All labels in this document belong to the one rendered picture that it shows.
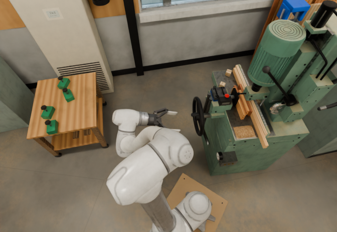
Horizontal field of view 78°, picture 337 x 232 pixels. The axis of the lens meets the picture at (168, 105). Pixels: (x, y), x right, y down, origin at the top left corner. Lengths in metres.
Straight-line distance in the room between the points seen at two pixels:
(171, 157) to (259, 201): 1.65
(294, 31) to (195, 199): 0.96
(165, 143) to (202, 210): 0.58
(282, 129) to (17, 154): 2.53
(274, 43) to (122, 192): 0.89
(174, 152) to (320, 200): 2.01
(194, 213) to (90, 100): 1.37
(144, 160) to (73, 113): 1.41
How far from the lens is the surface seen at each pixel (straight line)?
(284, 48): 1.11
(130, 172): 0.71
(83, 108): 2.04
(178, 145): 0.72
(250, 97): 1.43
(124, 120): 1.24
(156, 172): 0.72
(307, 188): 2.53
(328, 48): 1.24
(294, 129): 1.71
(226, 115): 1.47
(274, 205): 2.33
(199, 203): 1.24
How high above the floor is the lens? 2.10
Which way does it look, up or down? 55 degrees down
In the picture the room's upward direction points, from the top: straight up
